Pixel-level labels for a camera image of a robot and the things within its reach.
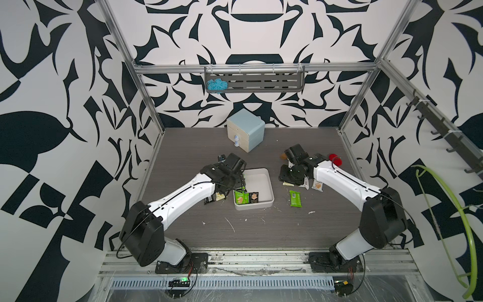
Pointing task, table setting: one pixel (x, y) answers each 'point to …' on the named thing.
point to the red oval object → (335, 159)
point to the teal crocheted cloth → (217, 85)
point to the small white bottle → (236, 140)
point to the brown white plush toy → (283, 156)
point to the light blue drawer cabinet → (249, 128)
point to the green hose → (470, 231)
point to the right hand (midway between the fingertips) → (279, 175)
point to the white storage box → (257, 180)
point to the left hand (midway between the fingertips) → (235, 178)
